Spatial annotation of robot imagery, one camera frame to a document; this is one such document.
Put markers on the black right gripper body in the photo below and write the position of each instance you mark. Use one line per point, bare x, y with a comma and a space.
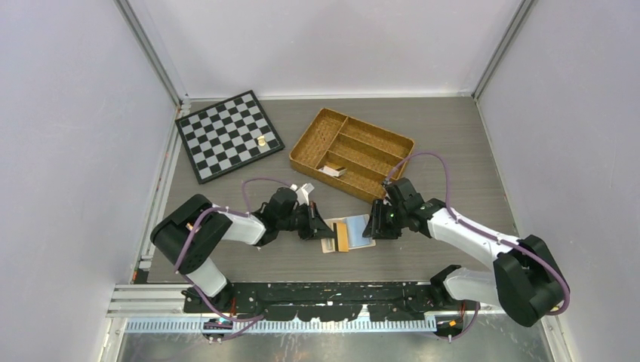
392, 220

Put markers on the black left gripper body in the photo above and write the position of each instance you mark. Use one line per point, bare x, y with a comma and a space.
298, 220

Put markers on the beige leather card holder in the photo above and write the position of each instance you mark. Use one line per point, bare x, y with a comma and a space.
351, 228

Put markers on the white card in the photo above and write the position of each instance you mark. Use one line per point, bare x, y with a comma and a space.
333, 170

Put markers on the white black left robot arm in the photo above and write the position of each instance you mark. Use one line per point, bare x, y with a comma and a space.
188, 236

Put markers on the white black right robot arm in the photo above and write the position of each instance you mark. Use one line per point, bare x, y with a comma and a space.
522, 277

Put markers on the woven wicker divided tray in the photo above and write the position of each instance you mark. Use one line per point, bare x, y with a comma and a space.
369, 153

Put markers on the black white chessboard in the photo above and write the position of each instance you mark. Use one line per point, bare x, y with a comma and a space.
221, 138

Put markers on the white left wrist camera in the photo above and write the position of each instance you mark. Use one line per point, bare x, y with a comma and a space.
303, 192

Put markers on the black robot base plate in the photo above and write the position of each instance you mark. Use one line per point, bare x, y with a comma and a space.
328, 301

